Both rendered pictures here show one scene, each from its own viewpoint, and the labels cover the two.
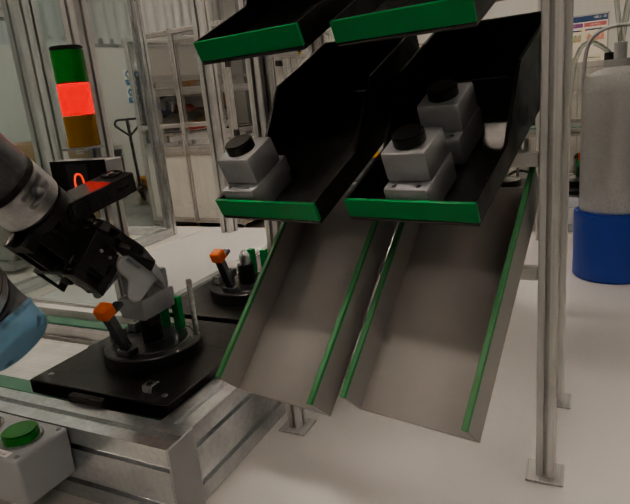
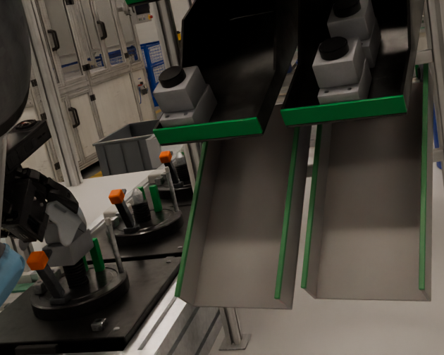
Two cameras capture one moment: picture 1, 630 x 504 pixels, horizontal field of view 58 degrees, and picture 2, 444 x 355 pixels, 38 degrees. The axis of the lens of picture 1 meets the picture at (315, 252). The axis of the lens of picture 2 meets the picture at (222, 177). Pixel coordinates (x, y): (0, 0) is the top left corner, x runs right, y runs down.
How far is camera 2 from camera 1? 0.19 m
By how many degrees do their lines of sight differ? 9
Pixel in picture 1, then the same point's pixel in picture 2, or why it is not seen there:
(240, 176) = (177, 104)
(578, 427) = not seen: outside the picture
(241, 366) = (192, 284)
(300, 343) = (245, 253)
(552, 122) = (440, 22)
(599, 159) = not seen: outside the picture
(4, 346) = (2, 288)
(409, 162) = (339, 70)
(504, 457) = (434, 327)
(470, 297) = (393, 183)
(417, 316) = (349, 208)
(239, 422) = (188, 344)
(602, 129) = not seen: outside the picture
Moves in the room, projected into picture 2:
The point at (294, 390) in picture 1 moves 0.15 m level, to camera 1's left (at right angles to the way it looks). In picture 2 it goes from (251, 294) to (125, 330)
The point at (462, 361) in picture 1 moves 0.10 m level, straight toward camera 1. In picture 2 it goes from (399, 238) to (422, 275)
